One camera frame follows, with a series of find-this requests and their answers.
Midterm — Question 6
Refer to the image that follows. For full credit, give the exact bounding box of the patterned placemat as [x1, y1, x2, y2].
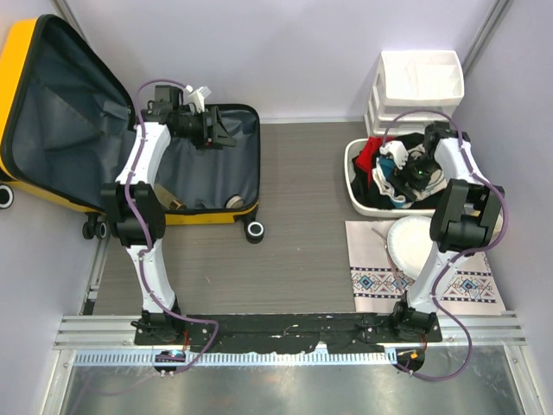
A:
[346, 220, 506, 316]

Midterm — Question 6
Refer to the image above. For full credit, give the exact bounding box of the blue white knitted towel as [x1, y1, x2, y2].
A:
[372, 140, 448, 208]

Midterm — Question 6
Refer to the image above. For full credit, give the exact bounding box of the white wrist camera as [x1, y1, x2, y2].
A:
[379, 140, 409, 169]
[185, 85, 212, 113]

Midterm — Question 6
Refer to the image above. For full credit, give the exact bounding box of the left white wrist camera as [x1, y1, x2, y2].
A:
[185, 85, 212, 113]

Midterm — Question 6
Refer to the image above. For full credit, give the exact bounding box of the gold capped lotion bottle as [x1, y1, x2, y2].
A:
[154, 183, 187, 211]

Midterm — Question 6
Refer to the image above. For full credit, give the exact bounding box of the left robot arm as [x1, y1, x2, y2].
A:
[102, 101, 219, 351]

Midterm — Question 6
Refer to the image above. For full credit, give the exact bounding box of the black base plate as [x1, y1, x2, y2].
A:
[130, 313, 442, 354]

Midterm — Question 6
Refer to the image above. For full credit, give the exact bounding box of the aluminium frame rail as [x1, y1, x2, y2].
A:
[54, 312, 526, 354]

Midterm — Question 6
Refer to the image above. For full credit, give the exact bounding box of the grey cable duct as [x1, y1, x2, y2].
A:
[73, 348, 397, 368]

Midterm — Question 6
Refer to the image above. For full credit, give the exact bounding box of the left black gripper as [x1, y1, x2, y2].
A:
[175, 107, 236, 150]

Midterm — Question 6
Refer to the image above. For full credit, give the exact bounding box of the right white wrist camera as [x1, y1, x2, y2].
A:
[379, 140, 409, 169]

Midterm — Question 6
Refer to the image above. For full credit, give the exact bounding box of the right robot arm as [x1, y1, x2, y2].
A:
[389, 122, 508, 342]

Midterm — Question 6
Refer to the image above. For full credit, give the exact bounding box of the white plastic basin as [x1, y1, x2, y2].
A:
[343, 137, 443, 220]

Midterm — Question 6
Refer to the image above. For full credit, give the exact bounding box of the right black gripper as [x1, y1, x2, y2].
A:
[387, 154, 442, 207]

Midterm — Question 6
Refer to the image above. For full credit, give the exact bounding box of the yellow Pikachu suitcase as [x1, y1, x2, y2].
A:
[1, 15, 265, 244]

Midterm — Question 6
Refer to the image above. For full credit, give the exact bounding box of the white round plate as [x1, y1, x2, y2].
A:
[386, 216, 433, 280]

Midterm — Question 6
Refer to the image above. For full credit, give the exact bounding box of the white drawer organizer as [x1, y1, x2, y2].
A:
[364, 50, 465, 137]

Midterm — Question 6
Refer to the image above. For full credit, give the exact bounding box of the red garment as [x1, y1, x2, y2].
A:
[354, 137, 384, 173]

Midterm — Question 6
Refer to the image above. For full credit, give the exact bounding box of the black garment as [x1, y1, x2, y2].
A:
[353, 153, 447, 209]

